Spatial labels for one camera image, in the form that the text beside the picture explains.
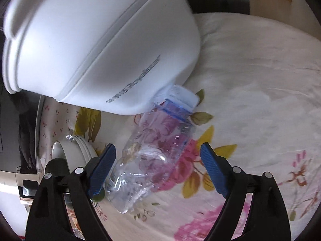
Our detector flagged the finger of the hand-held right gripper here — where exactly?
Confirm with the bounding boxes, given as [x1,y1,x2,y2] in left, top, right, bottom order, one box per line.
[25,143,117,241]
[200,142,291,241]

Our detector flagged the clear plastic bottle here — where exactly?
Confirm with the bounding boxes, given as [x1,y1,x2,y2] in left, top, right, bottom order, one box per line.
[105,85,198,215]

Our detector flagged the white bowl with dark lid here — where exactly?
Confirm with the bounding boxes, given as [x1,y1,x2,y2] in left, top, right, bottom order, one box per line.
[51,134,107,204]

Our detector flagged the cream air fryer oven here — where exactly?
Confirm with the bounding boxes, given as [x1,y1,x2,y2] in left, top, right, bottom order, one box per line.
[0,171,38,206]

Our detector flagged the black microwave oven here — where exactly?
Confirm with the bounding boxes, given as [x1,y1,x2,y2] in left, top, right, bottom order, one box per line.
[0,90,42,175]

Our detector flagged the floral tablecloth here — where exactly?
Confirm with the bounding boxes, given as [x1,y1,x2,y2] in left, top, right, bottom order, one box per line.
[38,12,321,241]

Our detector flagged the white electric pot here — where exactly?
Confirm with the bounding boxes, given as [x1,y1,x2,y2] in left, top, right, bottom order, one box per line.
[2,0,202,116]

